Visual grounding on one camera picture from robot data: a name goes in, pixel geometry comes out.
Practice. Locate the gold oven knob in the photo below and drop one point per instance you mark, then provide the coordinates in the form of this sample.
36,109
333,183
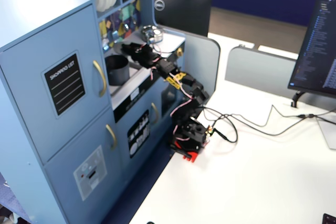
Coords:
179,52

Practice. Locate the gray cylindrical pot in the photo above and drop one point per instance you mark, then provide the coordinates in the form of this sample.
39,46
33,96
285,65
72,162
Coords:
118,70

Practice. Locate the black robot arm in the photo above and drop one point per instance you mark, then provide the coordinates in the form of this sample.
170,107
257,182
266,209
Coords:
195,90

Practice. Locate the black Dell monitor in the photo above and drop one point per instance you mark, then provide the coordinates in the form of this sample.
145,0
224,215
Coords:
183,14

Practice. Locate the colourful backsplash sticker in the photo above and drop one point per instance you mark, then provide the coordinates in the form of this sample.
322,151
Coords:
126,20

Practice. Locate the black shopping list sticker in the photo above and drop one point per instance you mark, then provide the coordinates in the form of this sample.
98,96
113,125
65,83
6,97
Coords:
64,85

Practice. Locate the gray monitor base plate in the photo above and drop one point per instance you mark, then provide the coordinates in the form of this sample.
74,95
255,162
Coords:
328,134

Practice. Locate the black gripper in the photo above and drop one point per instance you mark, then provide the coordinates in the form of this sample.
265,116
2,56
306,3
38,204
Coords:
130,48

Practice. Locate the black dish rack sticker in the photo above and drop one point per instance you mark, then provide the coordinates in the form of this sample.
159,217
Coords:
138,134

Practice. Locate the monitor showing code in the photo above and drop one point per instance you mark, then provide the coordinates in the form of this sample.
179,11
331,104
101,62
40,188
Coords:
317,45

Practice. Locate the blue toy kitchen cabinet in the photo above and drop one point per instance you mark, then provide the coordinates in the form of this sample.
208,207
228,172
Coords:
39,24

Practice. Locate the gray ice dispenser sticker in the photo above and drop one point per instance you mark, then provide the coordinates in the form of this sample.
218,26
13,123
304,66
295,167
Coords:
90,172

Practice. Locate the black oven control strip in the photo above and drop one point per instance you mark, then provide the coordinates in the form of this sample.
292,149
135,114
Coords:
131,103

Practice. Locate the gray rounded desk divider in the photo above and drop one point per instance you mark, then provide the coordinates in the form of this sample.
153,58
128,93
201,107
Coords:
257,72
202,58

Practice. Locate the black keyboard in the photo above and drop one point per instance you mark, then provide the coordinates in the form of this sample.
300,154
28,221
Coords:
329,219

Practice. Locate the black monitor stand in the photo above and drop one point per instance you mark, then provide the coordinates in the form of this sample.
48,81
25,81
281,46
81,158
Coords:
298,99

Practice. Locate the red table clamp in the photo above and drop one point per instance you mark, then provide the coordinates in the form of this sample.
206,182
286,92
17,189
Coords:
193,155

